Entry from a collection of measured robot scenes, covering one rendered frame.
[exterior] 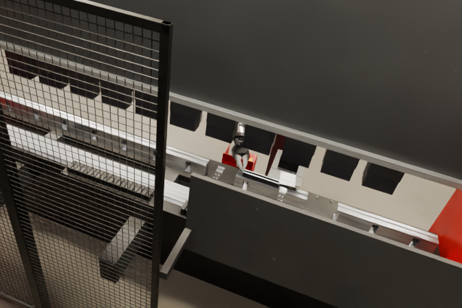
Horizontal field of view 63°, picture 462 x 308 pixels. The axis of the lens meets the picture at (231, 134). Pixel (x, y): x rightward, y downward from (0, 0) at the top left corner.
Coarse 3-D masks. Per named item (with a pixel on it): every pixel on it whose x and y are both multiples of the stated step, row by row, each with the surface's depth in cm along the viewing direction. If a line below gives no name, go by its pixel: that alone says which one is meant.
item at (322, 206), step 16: (32, 128) 231; (48, 128) 228; (80, 144) 225; (96, 144) 222; (128, 160) 219; (144, 160) 217; (208, 176) 214; (224, 176) 215; (304, 208) 204; (320, 208) 205; (336, 208) 207
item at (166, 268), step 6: (186, 228) 161; (186, 234) 158; (180, 240) 155; (186, 240) 157; (174, 246) 153; (180, 246) 153; (174, 252) 150; (180, 252) 153; (168, 258) 148; (174, 258) 148; (168, 264) 146; (174, 264) 149; (162, 270) 143; (168, 270) 143; (162, 276) 144
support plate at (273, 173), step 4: (280, 152) 220; (276, 156) 217; (276, 160) 214; (272, 164) 210; (276, 164) 211; (272, 168) 207; (276, 168) 208; (300, 168) 211; (304, 168) 211; (272, 172) 205; (276, 172) 205; (300, 172) 208; (304, 172) 209; (268, 176) 202; (272, 176) 202; (276, 176) 203; (296, 176) 205; (300, 176) 205; (296, 180) 202; (300, 180) 203; (296, 184) 200; (300, 184) 200
